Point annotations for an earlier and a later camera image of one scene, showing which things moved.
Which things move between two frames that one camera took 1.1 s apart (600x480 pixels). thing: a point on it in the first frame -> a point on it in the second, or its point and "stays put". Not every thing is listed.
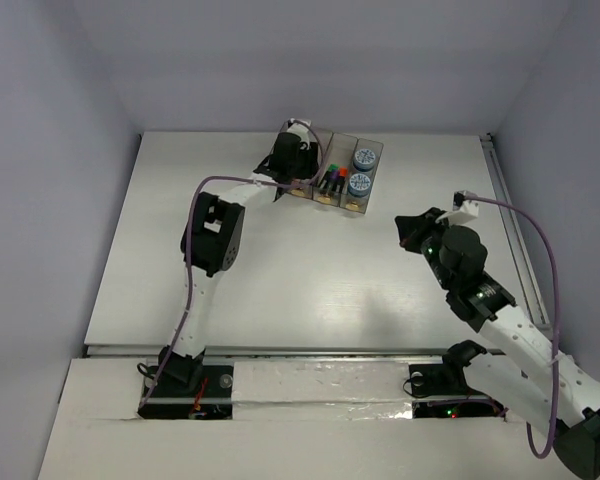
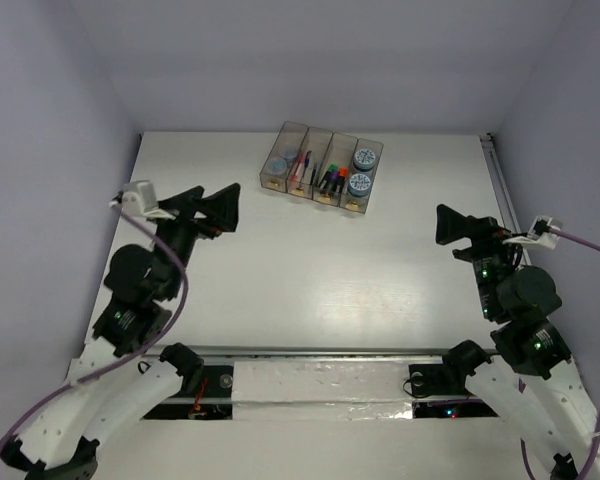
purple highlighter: x=334 y=177 stays put
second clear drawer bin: x=307 y=189 stays put
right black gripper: x=411 y=227 -> x=484 y=232
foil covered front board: x=321 y=390 stays put
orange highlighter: x=343 y=174 stays put
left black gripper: x=284 y=176 -> x=191 y=211
